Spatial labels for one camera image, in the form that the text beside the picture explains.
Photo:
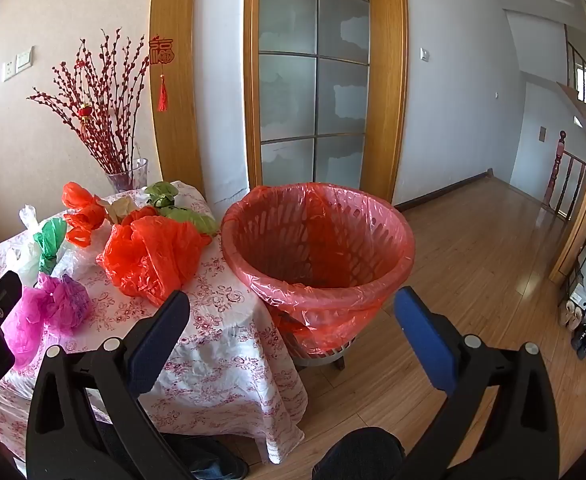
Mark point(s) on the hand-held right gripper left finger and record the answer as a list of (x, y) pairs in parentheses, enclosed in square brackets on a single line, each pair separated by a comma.
[(160, 340)]

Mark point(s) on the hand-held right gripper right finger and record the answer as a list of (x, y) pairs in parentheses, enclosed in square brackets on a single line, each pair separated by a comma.
[(423, 345)]

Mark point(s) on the white plastic bag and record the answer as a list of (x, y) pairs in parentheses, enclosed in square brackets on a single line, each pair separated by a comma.
[(25, 260)]

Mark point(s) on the magenta plastic bag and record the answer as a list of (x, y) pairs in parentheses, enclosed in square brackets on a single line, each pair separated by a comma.
[(63, 305)]

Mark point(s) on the dark green plastic bag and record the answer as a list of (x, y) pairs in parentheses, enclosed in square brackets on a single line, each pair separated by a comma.
[(50, 240)]

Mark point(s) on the large red plastic bag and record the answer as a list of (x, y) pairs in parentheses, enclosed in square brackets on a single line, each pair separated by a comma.
[(148, 260)]

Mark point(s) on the plastic trash basket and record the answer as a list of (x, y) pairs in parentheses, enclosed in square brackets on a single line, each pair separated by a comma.
[(323, 357)]

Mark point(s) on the small red plastic bag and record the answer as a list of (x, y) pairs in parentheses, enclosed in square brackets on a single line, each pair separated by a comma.
[(80, 210)]

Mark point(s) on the beige plastic bag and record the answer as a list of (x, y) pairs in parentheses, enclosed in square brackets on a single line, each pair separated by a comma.
[(120, 208)]

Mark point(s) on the red plastic bag bin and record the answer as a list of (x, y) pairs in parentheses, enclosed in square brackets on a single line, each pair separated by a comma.
[(318, 240)]

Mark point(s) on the light green plastic bag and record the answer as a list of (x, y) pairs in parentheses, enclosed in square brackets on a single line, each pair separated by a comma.
[(160, 191)]

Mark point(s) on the floral pink white tablecloth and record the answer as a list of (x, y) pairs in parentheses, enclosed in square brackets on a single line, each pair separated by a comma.
[(213, 350)]

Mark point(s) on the green printed plastic bag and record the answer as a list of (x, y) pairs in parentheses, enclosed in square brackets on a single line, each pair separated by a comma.
[(193, 219)]

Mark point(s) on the person's right leg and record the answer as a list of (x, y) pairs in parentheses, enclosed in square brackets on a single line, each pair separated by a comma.
[(358, 455)]

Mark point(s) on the beige slippers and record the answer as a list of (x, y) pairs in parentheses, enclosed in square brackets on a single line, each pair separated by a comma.
[(571, 316)]

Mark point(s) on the glass vase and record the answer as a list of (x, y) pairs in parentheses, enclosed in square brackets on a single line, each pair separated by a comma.
[(130, 177)]

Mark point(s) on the red berry branches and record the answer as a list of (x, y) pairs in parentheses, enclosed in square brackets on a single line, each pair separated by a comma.
[(105, 125)]

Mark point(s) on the small red lantern ornament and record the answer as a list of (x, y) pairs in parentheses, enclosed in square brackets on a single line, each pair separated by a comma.
[(85, 111)]

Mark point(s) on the red-brown stair railing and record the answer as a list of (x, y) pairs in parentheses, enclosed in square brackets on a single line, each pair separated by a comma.
[(565, 180)]

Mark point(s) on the red knot tassel decoration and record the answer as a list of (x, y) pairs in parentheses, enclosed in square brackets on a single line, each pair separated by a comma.
[(161, 50)]

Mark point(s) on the staircase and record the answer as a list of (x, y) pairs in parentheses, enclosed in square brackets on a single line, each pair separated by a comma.
[(580, 70)]

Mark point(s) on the wooden doorway frame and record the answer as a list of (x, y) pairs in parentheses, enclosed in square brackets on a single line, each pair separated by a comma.
[(580, 220)]

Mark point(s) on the white wall socket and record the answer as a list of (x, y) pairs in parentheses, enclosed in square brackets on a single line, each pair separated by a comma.
[(9, 70)]

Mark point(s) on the wooden wall trim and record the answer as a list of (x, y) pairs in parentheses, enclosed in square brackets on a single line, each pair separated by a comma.
[(173, 110)]

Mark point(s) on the small wall panel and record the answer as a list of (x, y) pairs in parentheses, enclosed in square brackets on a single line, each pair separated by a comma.
[(542, 135)]

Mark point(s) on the white wall switch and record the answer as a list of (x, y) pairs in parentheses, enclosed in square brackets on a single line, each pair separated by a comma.
[(24, 57)]

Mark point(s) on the frosted glass door wooden frame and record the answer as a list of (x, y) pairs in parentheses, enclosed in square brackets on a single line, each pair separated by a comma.
[(318, 85)]

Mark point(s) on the small white light switch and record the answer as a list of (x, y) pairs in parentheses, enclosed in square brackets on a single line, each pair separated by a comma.
[(425, 54)]

